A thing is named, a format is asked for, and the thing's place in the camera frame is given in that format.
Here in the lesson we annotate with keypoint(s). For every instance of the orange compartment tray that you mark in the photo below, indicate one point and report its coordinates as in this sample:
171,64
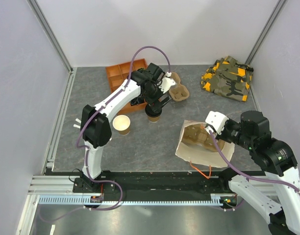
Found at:
116,74

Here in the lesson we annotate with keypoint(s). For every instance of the left aluminium frame post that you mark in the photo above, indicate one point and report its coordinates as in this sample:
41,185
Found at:
49,32

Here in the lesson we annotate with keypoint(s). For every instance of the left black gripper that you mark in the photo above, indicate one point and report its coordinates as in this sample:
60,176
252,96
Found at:
156,101

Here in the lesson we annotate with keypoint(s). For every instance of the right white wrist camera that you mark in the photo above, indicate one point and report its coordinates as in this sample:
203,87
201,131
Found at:
215,122

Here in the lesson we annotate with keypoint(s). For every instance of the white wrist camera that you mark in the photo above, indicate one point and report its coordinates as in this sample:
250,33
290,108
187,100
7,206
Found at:
215,122
166,82

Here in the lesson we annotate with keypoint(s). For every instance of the brown paper cup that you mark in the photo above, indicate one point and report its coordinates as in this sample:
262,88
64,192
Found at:
153,119
121,124

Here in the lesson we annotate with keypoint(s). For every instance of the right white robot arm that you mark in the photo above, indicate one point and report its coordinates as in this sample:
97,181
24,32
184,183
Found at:
277,196

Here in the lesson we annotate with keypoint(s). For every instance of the cardboard cup carrier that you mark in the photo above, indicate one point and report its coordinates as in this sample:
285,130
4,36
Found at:
196,134
178,92

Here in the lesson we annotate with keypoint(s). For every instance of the right aluminium frame post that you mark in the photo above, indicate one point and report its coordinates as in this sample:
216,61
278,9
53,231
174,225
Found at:
266,29

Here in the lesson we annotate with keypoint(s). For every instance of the camouflage folded garment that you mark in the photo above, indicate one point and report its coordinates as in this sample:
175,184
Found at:
228,78

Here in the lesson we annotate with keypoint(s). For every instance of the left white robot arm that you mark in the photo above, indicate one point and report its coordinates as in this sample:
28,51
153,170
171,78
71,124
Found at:
149,84

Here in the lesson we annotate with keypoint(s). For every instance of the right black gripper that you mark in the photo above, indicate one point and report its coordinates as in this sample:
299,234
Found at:
222,136

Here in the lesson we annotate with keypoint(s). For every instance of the slotted cable duct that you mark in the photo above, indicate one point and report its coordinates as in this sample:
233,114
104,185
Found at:
90,201

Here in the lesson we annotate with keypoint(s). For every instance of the black plastic cup lid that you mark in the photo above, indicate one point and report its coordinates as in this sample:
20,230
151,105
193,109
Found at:
150,113

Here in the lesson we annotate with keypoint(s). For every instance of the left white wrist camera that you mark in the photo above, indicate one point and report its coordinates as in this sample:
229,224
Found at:
166,82

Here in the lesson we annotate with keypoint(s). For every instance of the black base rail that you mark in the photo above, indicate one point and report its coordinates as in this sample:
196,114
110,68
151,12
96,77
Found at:
156,186

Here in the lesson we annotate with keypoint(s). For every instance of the white paper takeout bag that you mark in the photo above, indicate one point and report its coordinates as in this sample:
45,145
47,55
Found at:
200,159

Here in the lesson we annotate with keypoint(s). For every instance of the aluminium frame post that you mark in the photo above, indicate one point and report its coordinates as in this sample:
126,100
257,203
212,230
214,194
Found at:
266,29
49,32

